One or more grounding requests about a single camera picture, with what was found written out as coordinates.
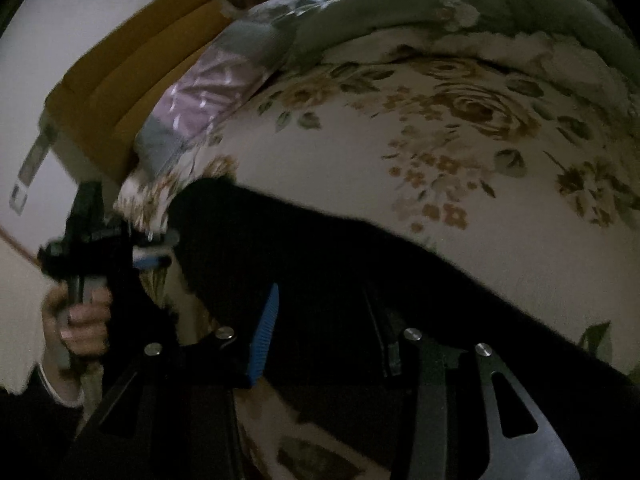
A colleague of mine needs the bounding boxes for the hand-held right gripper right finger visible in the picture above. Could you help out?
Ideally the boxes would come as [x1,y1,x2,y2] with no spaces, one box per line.
[364,286,582,480]

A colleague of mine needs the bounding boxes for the black pants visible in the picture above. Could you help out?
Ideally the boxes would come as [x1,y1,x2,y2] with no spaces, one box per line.
[100,177,640,480]

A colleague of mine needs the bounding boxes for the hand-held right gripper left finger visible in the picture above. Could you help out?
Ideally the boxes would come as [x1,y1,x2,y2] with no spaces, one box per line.
[65,283,280,480]

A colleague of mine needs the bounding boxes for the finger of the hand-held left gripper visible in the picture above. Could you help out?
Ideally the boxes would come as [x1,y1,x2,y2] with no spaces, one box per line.
[131,253,175,272]
[131,229,182,251]

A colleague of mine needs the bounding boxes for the person's left hand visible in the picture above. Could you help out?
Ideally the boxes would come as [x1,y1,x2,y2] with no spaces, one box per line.
[42,286,114,367]

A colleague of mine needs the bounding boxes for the white wall bracket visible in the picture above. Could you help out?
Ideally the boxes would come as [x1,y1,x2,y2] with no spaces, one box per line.
[10,119,57,217]

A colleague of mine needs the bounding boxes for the purple and grey pillow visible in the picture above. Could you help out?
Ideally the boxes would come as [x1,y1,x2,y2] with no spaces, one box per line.
[132,9,302,182]

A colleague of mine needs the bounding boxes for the green floral quilt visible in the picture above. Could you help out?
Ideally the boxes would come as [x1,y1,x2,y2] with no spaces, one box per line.
[244,0,640,121]

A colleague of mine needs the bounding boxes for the wooden headboard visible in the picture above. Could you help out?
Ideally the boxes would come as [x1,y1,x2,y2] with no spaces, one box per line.
[44,0,266,183]

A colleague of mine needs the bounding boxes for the person's left forearm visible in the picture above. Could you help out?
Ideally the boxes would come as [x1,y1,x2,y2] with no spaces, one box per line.
[0,357,87,480]

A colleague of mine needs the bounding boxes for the floral bed sheet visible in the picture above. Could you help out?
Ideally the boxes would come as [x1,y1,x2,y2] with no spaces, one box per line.
[80,24,640,480]

